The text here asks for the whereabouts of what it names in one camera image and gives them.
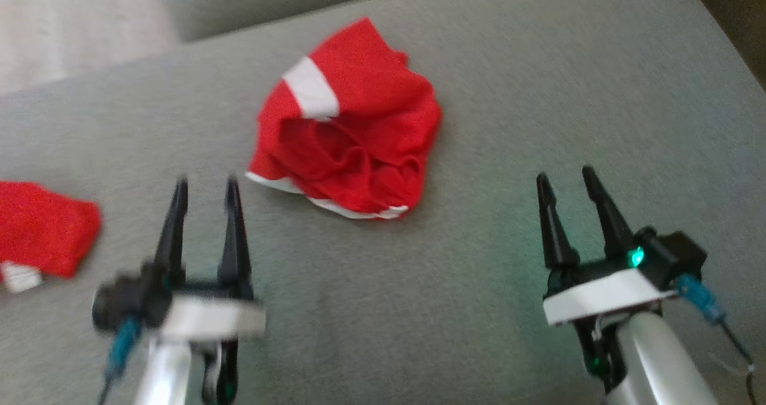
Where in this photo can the folded red garment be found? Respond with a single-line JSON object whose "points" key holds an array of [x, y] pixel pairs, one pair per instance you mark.
{"points": [[42, 228]]}

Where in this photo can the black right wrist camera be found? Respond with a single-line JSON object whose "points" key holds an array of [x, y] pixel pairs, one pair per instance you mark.
{"points": [[673, 255]]}

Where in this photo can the grey sofa seat cushion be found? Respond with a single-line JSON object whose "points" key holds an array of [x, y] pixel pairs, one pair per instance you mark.
{"points": [[538, 106]]}

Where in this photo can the red garment with white trim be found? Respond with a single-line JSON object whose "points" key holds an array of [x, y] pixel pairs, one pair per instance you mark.
{"points": [[365, 136]]}

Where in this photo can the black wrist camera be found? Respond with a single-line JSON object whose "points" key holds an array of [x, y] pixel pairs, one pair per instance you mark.
{"points": [[673, 255], [125, 300]]}

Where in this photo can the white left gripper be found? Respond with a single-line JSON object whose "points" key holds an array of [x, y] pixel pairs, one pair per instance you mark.
{"points": [[215, 318]]}

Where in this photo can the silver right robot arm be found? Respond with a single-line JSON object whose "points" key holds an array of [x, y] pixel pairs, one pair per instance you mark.
{"points": [[658, 363]]}

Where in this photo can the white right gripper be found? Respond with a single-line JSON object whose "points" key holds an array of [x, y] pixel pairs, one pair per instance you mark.
{"points": [[604, 294]]}

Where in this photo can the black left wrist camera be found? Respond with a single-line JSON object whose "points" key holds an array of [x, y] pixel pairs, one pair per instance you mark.
{"points": [[125, 300]]}

